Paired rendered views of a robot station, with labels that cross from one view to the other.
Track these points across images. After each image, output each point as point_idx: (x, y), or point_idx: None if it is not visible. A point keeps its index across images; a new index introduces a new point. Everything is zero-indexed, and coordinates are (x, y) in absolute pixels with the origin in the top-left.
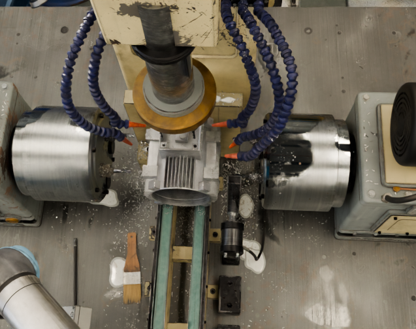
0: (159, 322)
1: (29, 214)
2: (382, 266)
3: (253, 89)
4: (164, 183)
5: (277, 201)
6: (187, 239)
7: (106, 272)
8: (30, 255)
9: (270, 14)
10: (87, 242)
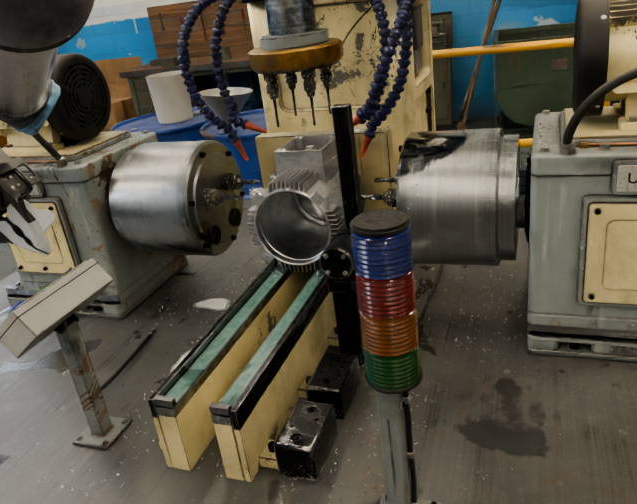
0: (204, 360)
1: (113, 279)
2: (615, 388)
3: (381, 30)
4: (269, 185)
5: (413, 202)
6: None
7: (172, 361)
8: (56, 84)
9: None
10: (168, 335)
